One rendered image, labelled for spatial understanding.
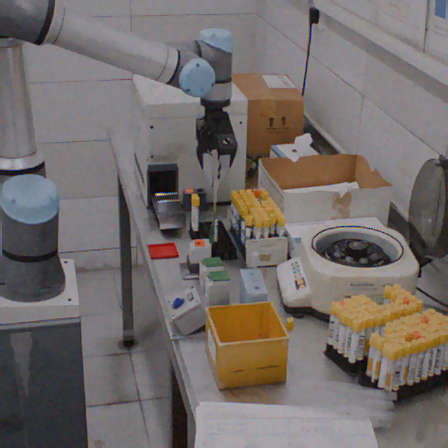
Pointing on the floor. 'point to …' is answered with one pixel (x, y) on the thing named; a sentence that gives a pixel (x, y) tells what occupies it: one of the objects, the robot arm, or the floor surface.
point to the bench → (417, 409)
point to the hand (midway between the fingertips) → (215, 182)
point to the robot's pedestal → (42, 385)
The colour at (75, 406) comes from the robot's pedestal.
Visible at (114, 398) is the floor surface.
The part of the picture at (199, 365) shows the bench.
